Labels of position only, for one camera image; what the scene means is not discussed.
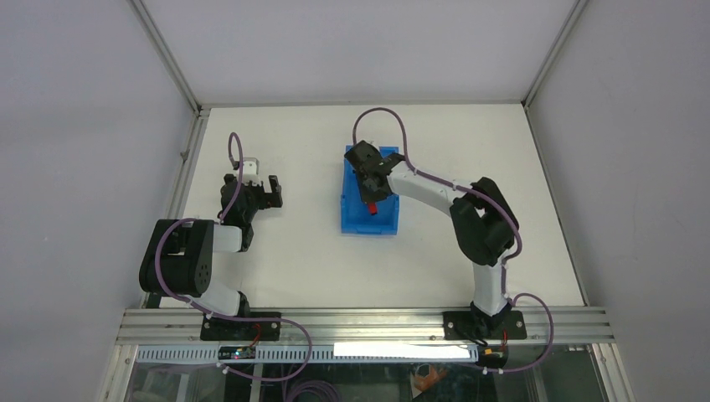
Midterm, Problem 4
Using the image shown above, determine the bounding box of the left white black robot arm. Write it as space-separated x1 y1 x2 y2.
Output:
138 173 283 340

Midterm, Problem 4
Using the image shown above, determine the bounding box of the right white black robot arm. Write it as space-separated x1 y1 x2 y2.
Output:
344 141 521 339

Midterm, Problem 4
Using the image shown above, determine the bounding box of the blue plastic bin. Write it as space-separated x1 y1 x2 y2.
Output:
340 159 399 236

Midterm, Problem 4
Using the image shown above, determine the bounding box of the orange object under table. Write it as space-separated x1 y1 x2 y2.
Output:
412 364 448 392

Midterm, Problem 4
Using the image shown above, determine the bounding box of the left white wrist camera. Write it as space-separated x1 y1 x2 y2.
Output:
234 157 263 186

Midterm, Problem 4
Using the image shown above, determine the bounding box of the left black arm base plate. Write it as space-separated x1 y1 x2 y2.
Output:
199 311 281 342

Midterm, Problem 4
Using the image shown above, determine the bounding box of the white slotted cable duct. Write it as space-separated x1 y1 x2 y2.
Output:
136 342 478 365

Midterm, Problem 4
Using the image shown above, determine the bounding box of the aluminium mounting rail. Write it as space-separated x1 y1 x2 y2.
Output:
116 307 615 346

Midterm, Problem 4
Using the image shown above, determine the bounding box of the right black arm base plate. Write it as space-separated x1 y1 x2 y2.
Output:
442 311 527 342

